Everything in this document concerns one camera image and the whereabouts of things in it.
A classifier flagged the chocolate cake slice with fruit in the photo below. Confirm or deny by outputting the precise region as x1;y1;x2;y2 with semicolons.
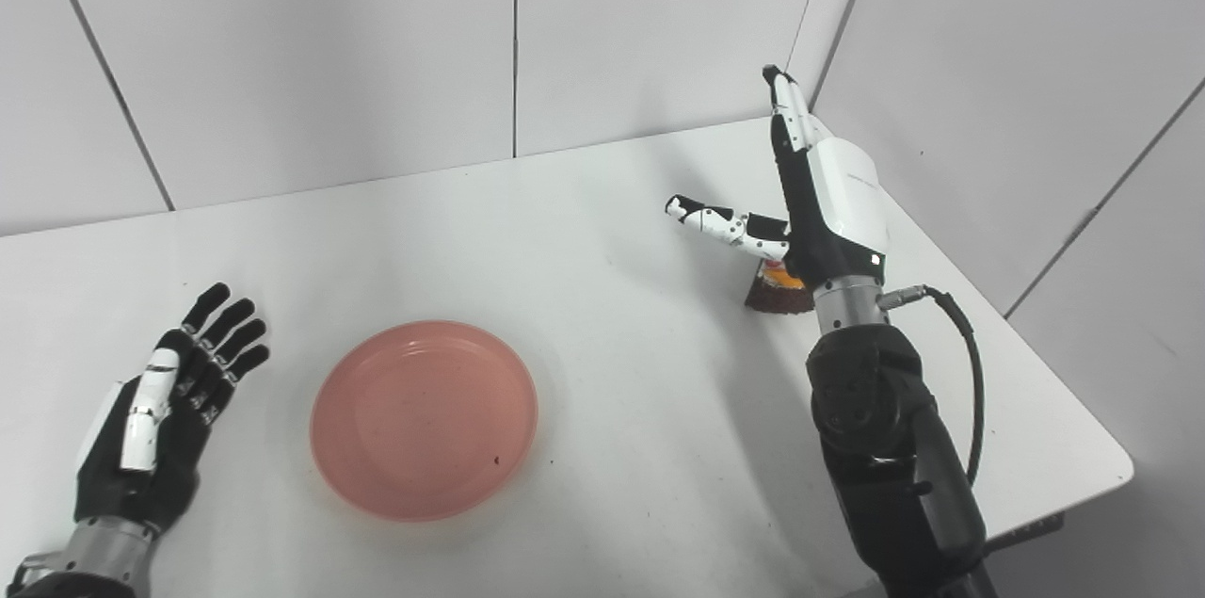
744;259;817;315

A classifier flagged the black table frame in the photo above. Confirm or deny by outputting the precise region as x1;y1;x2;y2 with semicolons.
979;511;1067;563

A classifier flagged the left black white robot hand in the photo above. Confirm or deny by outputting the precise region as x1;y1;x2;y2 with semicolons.
73;283;272;539

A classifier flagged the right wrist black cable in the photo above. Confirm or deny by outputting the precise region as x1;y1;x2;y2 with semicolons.
877;284;988;488

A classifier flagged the pink round plate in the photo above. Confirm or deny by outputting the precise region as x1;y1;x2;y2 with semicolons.
310;320;540;524

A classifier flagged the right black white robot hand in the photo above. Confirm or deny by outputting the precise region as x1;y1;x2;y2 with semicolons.
665;64;892;291

